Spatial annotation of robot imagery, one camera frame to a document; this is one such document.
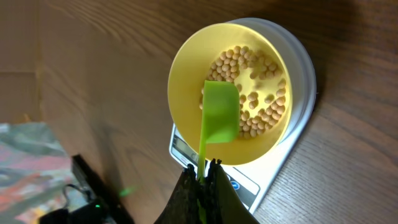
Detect green plastic measuring scoop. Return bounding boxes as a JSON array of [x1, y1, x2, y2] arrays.
[[197, 80, 241, 224]]

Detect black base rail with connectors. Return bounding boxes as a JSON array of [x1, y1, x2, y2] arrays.
[[39, 155, 134, 224]]

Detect yellow plastic bowl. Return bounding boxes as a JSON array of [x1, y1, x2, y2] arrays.
[[168, 23, 293, 166]]

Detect white digital kitchen scale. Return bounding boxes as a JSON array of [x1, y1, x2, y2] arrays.
[[169, 17, 317, 212]]

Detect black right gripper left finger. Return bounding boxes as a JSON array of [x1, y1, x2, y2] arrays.
[[154, 164, 199, 224]]

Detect colourful cloth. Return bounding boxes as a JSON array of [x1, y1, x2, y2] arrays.
[[1, 123, 87, 224]]

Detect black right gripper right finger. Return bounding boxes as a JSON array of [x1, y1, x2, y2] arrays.
[[205, 159, 259, 224]]

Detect soybeans in yellow bowl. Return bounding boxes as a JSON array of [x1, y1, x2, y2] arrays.
[[207, 45, 287, 139]]

